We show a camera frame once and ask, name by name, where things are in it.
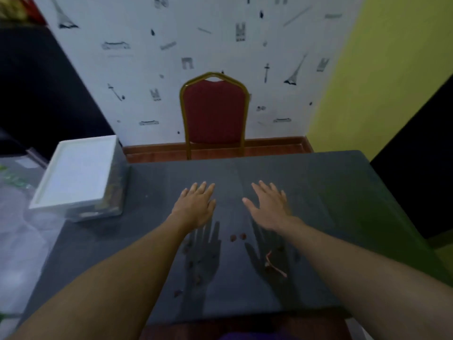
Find person's right hand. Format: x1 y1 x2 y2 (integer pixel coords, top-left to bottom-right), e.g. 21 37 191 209
242 180 302 233

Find yellow cat figurine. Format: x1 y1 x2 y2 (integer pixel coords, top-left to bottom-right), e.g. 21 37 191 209
0 0 29 20

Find person's left forearm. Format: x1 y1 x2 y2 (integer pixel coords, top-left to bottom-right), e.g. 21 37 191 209
7 217 199 340

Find white table leg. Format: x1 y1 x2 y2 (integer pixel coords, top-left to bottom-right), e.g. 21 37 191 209
348 318 372 340

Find red carton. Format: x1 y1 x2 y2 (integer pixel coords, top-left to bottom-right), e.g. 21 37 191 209
25 0 47 26

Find red chair gold frame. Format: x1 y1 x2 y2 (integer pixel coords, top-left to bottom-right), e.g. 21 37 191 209
179 71 251 161

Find person's right forearm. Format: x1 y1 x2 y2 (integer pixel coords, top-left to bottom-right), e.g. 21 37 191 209
283 217 453 340

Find person's purple shirt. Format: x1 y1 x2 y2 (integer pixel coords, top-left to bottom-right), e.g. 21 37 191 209
219 332 294 340

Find white bin lid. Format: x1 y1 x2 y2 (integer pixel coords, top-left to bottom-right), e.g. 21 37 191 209
28 135 117 211

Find brown food crumbs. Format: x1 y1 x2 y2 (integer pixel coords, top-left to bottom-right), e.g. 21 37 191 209
173 231 287 298

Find person's left hand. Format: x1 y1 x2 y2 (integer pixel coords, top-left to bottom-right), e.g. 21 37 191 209
171 181 217 232

